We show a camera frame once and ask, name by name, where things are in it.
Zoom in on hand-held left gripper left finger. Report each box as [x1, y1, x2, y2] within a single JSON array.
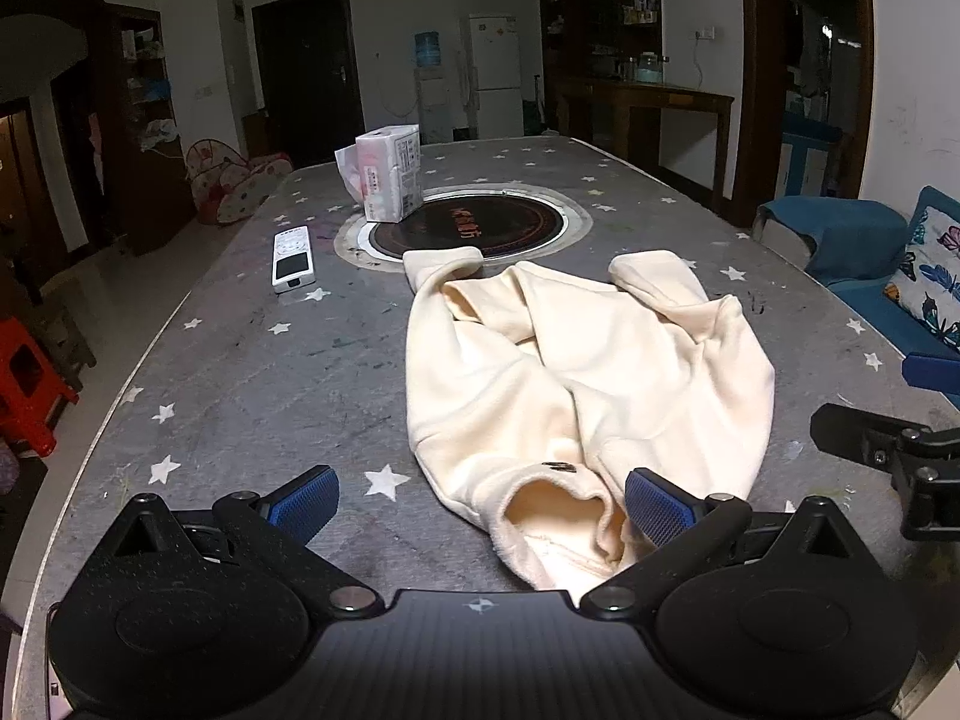
[[111, 465, 377, 617]]

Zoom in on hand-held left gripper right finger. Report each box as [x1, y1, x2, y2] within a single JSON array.
[[581, 467, 862, 616]]

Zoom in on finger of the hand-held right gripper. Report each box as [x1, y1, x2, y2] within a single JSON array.
[[811, 403, 960, 541], [901, 351, 960, 392]]

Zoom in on cream sweater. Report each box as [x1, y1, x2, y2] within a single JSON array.
[[403, 247, 777, 592]]

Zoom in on butterfly print cushion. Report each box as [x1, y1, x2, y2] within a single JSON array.
[[883, 206, 960, 351]]

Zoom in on grey star-print tablecloth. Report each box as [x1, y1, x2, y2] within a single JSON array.
[[15, 136, 960, 720]]

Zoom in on blue sofa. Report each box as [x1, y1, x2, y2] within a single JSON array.
[[754, 186, 960, 385]]

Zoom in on white remote control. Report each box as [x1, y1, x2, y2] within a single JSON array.
[[271, 223, 316, 294]]

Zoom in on blue cabinet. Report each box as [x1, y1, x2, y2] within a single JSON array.
[[778, 111, 842, 197]]

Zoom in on red plastic stool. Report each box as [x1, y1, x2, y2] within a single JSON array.
[[0, 315, 80, 458]]

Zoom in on round black induction cooker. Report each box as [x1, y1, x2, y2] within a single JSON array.
[[334, 190, 593, 273]]

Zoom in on white tissue pack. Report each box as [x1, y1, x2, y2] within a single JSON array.
[[334, 124, 425, 224]]

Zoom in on brown wooden side table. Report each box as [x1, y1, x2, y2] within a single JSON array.
[[557, 77, 736, 212]]

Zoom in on dark wooden shelf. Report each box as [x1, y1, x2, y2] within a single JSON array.
[[105, 4, 194, 256]]

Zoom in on white water dispenser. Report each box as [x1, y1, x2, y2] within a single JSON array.
[[415, 66, 452, 145]]

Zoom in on dark wooden door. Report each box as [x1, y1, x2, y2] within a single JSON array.
[[251, 0, 355, 168]]

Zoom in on white refrigerator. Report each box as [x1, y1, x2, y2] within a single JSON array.
[[469, 13, 524, 140]]

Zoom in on dark wooden display cabinet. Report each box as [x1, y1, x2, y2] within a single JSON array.
[[538, 0, 666, 137]]

